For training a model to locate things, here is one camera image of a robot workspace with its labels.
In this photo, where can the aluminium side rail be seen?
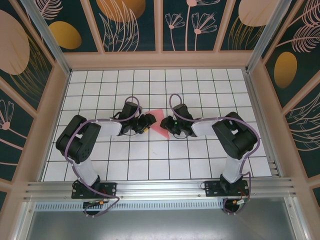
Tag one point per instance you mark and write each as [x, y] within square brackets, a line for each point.
[262, 125]

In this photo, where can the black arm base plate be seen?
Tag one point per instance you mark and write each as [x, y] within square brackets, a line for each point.
[212, 188]
[108, 190]

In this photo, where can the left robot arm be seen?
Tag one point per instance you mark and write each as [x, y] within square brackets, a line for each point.
[77, 142]

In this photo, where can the aluminium corner post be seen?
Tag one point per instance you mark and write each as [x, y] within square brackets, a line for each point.
[267, 37]
[47, 37]

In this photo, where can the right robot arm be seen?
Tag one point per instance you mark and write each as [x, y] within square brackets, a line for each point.
[237, 135]

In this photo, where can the pink paper sheet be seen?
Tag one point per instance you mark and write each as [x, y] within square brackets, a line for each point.
[157, 115]

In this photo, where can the long aluminium mounting rail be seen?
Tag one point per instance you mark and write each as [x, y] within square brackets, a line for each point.
[160, 187]

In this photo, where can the grey metal sheet panel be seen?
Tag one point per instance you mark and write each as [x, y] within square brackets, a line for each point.
[160, 225]

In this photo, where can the yellow power connector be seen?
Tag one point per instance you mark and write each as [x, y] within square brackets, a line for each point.
[235, 202]
[101, 202]

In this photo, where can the aluminium frame strut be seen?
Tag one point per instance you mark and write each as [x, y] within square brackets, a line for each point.
[23, 222]
[297, 220]

